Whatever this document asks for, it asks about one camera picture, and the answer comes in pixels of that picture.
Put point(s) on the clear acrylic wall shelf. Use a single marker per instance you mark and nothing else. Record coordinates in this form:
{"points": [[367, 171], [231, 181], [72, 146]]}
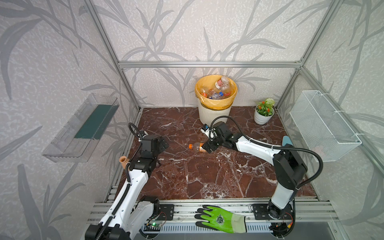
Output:
{"points": [[78, 139]]}

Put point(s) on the small terracotta clay pot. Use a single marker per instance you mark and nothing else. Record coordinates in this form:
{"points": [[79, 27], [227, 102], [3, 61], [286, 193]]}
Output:
{"points": [[124, 161]]}

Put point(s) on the light blue plastic trowel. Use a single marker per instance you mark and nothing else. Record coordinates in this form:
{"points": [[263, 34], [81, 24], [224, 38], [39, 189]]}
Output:
{"points": [[286, 141]]}

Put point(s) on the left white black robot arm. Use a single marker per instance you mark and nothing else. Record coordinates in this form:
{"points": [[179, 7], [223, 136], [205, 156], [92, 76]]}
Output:
{"points": [[126, 217]]}

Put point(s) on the green and black work glove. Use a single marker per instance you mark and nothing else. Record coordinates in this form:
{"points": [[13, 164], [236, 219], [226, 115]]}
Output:
{"points": [[219, 219]]}

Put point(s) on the white pot with plant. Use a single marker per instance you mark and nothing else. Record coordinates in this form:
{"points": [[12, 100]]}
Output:
{"points": [[264, 111]]}

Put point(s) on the white wire mesh basket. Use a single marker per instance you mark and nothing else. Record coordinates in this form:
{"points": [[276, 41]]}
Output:
{"points": [[322, 127]]}

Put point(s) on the white ribbed waste bin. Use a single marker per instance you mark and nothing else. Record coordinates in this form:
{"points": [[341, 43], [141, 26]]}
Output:
{"points": [[207, 115]]}

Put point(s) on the red cap white label bottle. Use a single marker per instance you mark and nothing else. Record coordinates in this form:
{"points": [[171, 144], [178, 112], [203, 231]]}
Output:
{"points": [[223, 86]]}

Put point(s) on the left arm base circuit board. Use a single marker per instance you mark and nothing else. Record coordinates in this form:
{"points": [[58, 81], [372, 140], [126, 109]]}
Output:
{"points": [[153, 227]]}

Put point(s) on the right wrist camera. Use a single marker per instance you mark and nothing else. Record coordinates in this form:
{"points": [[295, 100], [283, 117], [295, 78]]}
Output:
{"points": [[207, 130]]}

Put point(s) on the blue label bottle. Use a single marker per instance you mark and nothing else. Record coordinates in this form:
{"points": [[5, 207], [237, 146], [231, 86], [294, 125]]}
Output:
{"points": [[217, 96]]}

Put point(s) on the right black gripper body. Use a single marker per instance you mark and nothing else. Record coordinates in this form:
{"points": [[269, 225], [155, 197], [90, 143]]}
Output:
{"points": [[210, 144]]}

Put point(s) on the orange label bottle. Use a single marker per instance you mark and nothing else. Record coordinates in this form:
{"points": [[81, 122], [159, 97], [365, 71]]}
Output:
{"points": [[204, 92], [197, 147]]}

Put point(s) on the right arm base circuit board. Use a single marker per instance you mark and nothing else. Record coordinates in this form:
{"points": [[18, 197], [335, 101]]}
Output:
{"points": [[281, 230]]}

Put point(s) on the yellow plastic bin liner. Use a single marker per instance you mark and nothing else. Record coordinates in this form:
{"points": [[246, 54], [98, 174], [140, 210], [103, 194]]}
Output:
{"points": [[209, 82]]}

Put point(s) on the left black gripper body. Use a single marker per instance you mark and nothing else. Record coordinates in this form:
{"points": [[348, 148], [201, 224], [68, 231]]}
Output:
{"points": [[162, 143]]}

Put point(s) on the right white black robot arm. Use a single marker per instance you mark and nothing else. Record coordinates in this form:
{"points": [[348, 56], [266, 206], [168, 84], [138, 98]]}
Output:
{"points": [[289, 166]]}

